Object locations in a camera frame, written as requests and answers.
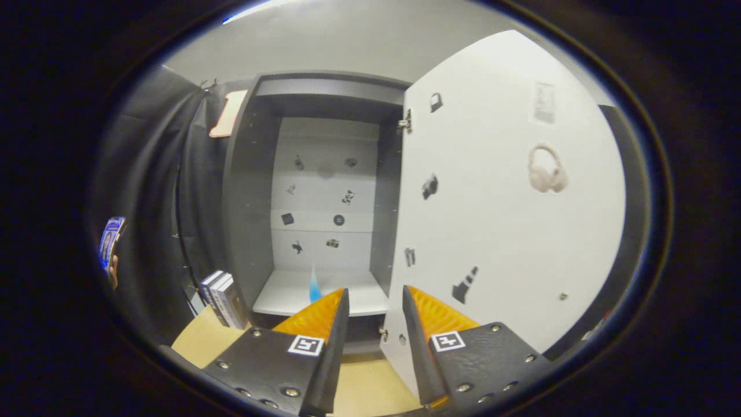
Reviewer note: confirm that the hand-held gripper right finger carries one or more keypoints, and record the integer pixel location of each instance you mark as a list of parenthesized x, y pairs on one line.
[(421, 359)]

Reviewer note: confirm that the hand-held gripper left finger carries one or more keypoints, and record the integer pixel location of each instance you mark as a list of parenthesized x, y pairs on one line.
[(333, 359)]

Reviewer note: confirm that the small silvery blue tube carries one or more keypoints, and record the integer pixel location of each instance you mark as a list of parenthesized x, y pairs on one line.
[(315, 286)]

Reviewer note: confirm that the blue-grey upright book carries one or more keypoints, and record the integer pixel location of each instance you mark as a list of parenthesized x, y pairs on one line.
[(236, 307)]

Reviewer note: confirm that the white upright book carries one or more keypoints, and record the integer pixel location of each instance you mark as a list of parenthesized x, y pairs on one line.
[(221, 298)]

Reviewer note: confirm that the grey cabinet body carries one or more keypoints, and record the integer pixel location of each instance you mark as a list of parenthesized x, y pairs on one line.
[(246, 202)]

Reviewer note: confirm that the blue printed card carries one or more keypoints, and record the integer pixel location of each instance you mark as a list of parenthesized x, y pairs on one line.
[(110, 243)]

